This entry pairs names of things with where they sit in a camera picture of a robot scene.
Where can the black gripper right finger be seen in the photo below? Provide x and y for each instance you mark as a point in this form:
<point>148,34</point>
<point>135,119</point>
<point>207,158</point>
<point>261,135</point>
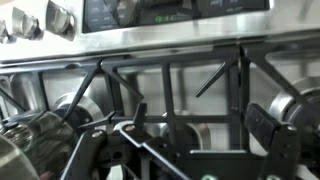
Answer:
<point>280,146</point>

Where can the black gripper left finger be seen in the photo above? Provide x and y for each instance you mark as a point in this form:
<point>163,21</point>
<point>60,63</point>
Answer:
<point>86,156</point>

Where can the stainless steel gas stove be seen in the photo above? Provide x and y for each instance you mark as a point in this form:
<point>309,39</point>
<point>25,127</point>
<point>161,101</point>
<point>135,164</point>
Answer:
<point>166,43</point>

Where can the silver stove knob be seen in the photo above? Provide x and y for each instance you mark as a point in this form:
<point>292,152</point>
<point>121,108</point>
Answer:
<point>60,20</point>
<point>26,25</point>
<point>2,31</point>

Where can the black oven control panel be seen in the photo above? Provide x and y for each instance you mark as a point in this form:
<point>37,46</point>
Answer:
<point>96,16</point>

